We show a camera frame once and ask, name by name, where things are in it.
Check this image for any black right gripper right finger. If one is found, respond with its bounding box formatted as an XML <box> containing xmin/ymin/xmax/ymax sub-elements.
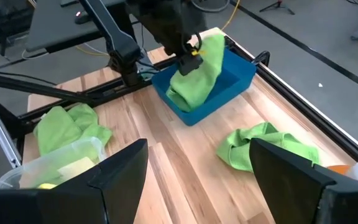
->
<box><xmin>249</xmin><ymin>138</ymin><xmax>358</xmax><ymax>224</ymax></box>

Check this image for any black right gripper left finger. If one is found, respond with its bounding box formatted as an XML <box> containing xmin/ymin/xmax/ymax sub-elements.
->
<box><xmin>0</xmin><ymin>139</ymin><xmax>149</xmax><ymax>224</ymax></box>

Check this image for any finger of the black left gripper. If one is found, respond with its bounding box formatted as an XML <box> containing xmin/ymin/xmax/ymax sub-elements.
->
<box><xmin>190</xmin><ymin>55</ymin><xmax>204</xmax><ymax>75</ymax></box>
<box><xmin>177</xmin><ymin>57</ymin><xmax>192</xmax><ymax>77</ymax></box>

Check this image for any green microfiber towel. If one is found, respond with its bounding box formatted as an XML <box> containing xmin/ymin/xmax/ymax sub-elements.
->
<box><xmin>32</xmin><ymin>103</ymin><xmax>113</xmax><ymax>156</ymax></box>
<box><xmin>165</xmin><ymin>33</ymin><xmax>226</xmax><ymax>113</ymax></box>
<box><xmin>216</xmin><ymin>121</ymin><xmax>321</xmax><ymax>172</ymax></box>

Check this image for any yellow microfiber towel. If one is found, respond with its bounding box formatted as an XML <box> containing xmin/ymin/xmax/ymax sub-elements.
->
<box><xmin>37</xmin><ymin>156</ymin><xmax>96</xmax><ymax>190</ymax></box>

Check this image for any orange microfiber towel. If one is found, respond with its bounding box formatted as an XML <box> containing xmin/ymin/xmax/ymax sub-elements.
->
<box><xmin>327</xmin><ymin>164</ymin><xmax>351</xmax><ymax>175</ymax></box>

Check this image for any blue plastic basket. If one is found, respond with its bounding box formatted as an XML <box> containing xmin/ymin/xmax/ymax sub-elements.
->
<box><xmin>150</xmin><ymin>46</ymin><xmax>257</xmax><ymax>127</ymax></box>

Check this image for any black tripod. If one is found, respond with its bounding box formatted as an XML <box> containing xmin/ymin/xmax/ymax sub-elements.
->
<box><xmin>259</xmin><ymin>0</ymin><xmax>295</xmax><ymax>16</ymax></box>

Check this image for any black cable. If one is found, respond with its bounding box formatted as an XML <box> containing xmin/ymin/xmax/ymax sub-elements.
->
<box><xmin>191</xmin><ymin>0</ymin><xmax>231</xmax><ymax>13</ymax></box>

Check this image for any black diagonal frame post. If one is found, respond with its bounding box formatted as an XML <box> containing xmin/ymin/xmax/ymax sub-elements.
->
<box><xmin>78</xmin><ymin>0</ymin><xmax>142</xmax><ymax>88</ymax></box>

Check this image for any yellow cable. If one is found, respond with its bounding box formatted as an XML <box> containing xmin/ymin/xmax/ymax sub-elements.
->
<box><xmin>221</xmin><ymin>0</ymin><xmax>241</xmax><ymax>32</ymax></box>

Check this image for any black cable clamp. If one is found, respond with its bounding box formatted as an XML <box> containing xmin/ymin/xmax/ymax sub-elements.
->
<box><xmin>252</xmin><ymin>50</ymin><xmax>272</xmax><ymax>68</ymax></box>

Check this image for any black aluminium table frame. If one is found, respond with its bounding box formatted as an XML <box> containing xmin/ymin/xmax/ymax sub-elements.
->
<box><xmin>0</xmin><ymin>34</ymin><xmax>358</xmax><ymax>162</ymax></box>

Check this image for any silver metal bracket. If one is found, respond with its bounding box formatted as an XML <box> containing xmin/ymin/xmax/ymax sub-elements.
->
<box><xmin>0</xmin><ymin>113</ymin><xmax>23</xmax><ymax>169</ymax></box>

